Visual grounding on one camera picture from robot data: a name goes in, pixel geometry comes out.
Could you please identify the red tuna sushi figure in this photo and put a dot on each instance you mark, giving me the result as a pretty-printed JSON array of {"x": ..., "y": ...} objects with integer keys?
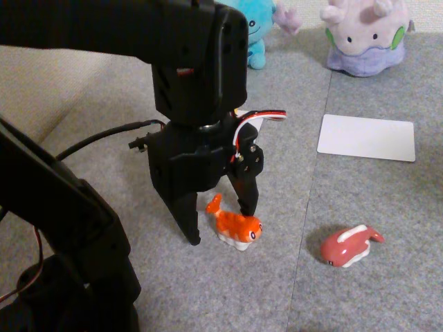
[{"x": 342, "y": 247}]

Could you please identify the purple Goomy plush toy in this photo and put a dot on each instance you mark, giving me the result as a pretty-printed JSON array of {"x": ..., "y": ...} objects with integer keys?
[{"x": 367, "y": 34}]

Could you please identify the orange shrimp sushi figure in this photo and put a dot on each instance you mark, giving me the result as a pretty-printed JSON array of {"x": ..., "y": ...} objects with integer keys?
[{"x": 232, "y": 224}]

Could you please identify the black gripper camera module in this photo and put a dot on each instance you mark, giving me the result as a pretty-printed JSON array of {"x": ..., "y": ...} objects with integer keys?
[{"x": 142, "y": 141}]

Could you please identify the blue Wooper plush toy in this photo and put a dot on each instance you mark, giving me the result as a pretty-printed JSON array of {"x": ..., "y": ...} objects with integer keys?
[{"x": 256, "y": 34}]

